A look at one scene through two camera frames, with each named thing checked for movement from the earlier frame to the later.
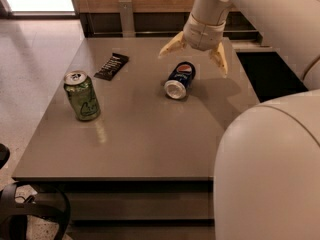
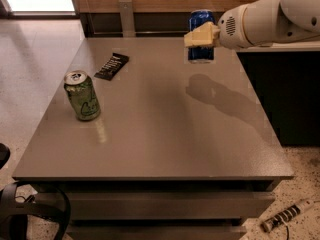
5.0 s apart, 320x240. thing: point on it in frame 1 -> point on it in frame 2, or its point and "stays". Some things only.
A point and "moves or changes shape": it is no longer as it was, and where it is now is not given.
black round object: x=4 y=155 stays
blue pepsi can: x=180 y=80 moves or changes shape
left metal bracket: x=127 y=18 stays
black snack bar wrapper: x=113 y=65 stays
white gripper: x=204 y=34 -> x=230 y=29
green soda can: x=81 y=92 stays
